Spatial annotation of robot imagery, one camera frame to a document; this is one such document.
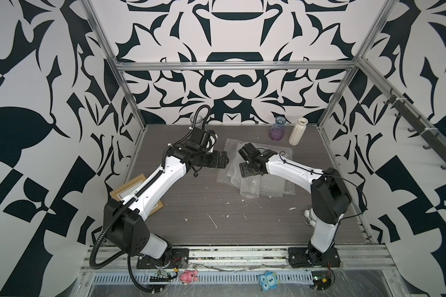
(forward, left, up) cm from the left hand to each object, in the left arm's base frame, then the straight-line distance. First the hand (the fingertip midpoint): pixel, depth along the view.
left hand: (217, 156), depth 81 cm
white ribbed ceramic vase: (+21, -44, -8) cm, 50 cm away
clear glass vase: (+25, +9, -4) cm, 27 cm away
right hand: (+3, -15, -13) cm, 20 cm away
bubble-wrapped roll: (-9, -14, -12) cm, 21 cm away
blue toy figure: (-43, -17, -19) cm, 50 cm away
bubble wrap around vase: (+2, -3, -20) cm, 20 cm away
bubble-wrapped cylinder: (-5, -26, -20) cm, 33 cm away
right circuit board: (-44, -38, -22) cm, 63 cm away
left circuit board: (-41, +23, -24) cm, 53 cm away
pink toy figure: (-41, +12, -18) cm, 46 cm away
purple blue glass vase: (+26, -35, -13) cm, 45 cm away
